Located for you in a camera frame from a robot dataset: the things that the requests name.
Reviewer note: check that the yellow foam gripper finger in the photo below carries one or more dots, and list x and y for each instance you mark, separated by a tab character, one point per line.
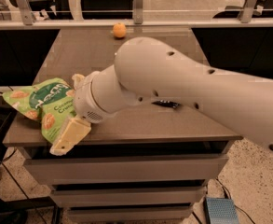
77	80
72	131

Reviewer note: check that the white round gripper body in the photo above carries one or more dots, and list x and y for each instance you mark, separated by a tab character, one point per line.
84	99

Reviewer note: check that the green rice chip bag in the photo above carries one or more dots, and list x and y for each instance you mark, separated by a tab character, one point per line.
49	102

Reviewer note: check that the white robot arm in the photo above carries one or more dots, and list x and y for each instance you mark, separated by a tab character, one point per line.
146	69

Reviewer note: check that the orange fruit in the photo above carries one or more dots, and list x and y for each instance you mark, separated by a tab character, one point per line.
119	30

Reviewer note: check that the dark blue snack packet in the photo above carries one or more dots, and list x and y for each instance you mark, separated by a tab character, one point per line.
164	103

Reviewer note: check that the grey drawer cabinet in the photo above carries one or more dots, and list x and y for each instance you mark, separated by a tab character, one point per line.
146	163

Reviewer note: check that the metal glass railing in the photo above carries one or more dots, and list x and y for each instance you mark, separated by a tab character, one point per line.
30	12

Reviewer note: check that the blue perforated box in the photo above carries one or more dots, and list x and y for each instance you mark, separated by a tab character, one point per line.
220	211

